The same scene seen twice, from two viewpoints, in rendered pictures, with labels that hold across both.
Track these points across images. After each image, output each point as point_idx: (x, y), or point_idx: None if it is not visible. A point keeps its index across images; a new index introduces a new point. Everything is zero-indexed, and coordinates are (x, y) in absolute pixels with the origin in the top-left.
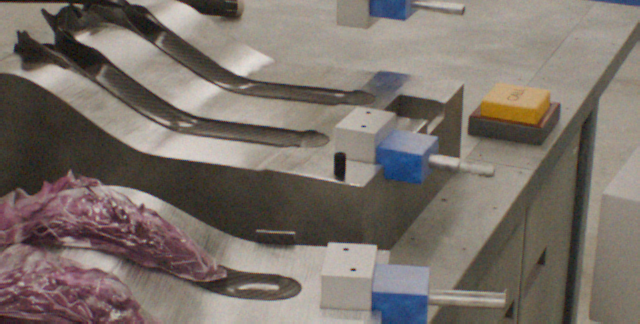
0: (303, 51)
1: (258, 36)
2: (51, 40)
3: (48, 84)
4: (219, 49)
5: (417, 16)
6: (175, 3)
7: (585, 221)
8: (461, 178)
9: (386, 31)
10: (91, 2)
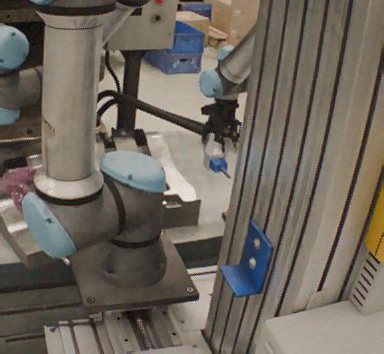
0: (231, 170)
1: (229, 159)
2: (174, 134)
3: None
4: (159, 157)
5: None
6: (162, 138)
7: None
8: (191, 227)
9: None
10: (136, 129)
